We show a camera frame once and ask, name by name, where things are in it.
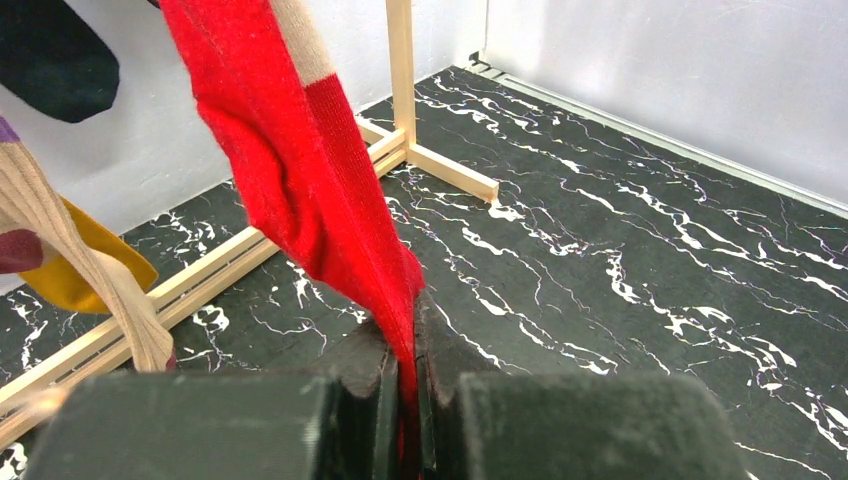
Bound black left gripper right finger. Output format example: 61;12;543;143
415;292;747;479

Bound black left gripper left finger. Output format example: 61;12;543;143
26;321;399;480

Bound red bear sock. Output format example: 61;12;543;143
160;0;425;479

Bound mustard yellow sock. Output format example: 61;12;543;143
1;199;158;313

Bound beige purple striped sock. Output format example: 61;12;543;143
1;121;176;372

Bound black sock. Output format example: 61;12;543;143
1;0;120;123

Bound wooden hanging rack frame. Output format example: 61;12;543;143
0;0;500;452

